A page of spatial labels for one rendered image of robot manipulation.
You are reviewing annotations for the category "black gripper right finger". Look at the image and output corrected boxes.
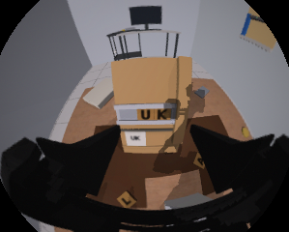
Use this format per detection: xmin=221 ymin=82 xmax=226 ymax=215
xmin=189 ymin=124 xmax=275 ymax=194

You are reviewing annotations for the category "tan wooden board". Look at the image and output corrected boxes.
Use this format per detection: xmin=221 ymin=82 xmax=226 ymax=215
xmin=110 ymin=55 xmax=193 ymax=154

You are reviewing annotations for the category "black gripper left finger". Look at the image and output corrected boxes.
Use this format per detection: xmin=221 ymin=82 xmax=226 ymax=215
xmin=36 ymin=125 xmax=121 ymax=196

